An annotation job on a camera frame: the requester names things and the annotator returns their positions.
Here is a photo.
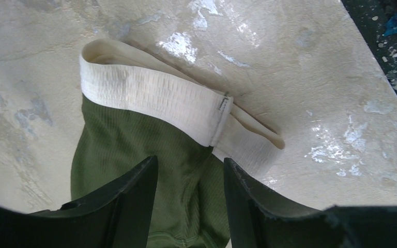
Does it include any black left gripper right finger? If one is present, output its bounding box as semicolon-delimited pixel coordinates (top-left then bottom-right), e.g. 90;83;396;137
224;158;397;247

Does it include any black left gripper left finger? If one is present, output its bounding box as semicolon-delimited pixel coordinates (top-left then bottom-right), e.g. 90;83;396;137
0;156;158;247

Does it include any olive green underwear cream waistband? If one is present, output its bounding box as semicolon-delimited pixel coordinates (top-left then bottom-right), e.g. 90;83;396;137
70;39;285;247

